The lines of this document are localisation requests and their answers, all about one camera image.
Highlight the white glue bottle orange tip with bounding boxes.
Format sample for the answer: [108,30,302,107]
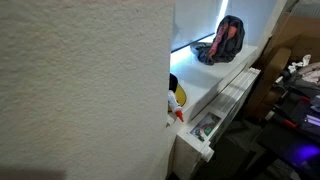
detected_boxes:
[168,90,184,122]

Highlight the white radiator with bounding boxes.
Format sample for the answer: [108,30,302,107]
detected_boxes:
[172,68,260,180]

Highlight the cluttered dark desk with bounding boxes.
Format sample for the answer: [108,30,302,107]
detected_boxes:
[257,62,320,180]

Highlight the brown cardboard box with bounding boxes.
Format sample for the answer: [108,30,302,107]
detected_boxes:
[245,13,320,120]

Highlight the dark grey orange-print t-shirt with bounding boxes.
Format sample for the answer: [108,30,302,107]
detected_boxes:
[190,15,245,66]

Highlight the colourful sticker on radiator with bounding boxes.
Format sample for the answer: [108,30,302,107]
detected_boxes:
[190,113,221,142]

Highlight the white windowsill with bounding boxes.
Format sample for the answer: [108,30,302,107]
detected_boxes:
[170,43,258,123]

